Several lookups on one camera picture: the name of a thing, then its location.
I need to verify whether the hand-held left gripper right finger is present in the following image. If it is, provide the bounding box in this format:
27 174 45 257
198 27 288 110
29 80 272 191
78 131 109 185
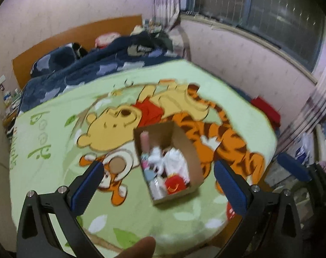
213 159 304 258

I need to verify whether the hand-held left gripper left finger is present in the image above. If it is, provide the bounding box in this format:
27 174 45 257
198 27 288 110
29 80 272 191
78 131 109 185
16 160 105 258

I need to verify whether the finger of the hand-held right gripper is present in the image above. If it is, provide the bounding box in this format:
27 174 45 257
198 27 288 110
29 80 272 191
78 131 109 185
277 153 326 194

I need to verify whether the brown cardboard box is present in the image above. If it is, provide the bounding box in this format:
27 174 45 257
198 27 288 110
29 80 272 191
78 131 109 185
133 121 204 207

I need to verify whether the small red box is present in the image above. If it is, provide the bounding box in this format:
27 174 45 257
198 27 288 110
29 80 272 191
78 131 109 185
165 176 192 195

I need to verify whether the white plastic packet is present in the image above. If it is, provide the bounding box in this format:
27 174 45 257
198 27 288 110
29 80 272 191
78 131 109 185
164 148 192 183

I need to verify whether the pink floral tube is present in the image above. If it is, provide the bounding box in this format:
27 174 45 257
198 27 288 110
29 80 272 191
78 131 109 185
141 153 151 171

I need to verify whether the white wipes packet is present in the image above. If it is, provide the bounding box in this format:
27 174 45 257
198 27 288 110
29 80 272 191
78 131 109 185
149 176 167 201

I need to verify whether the pink stick packet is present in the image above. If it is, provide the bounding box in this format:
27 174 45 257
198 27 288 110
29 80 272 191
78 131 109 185
141 131 150 154

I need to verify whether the person's left hand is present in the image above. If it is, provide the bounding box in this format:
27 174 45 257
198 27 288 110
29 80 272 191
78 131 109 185
109 236 156 258

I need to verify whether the green printed blanket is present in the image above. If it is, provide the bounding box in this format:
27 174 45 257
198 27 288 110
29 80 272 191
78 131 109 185
8 59 278 258

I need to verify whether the red cloth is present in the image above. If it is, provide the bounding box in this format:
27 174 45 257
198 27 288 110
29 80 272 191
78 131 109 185
251 97 282 129

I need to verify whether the cream wardrobe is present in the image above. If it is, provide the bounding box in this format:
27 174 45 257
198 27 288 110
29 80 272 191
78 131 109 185
0 91 17 248

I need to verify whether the cluttered wooden nightstand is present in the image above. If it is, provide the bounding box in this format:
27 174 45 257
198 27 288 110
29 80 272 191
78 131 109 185
0 77 25 137

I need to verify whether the navy patterned duvet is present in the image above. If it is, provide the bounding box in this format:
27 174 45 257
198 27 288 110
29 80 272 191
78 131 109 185
18 31 185 113

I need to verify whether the navy patterned pillow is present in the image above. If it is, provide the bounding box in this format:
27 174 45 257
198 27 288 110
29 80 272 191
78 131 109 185
31 43 77 77

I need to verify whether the black and white plush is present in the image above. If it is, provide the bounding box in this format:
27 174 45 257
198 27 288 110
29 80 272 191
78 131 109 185
71 42 88 58

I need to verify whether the pink plush toy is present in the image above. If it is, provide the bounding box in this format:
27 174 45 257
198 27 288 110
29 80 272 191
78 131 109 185
95 32 120 49

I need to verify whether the orange wooden headboard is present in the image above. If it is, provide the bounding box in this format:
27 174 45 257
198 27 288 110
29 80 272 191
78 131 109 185
12 15 143 89

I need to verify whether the large window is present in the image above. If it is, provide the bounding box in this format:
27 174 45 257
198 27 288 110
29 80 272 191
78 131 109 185
180 0 326 84

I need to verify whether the pile of dark clothes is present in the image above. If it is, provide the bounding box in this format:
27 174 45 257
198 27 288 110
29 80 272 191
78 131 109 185
131 24 177 51

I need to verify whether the pale floral curtain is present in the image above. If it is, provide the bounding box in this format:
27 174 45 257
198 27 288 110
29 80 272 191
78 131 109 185
153 0 182 33

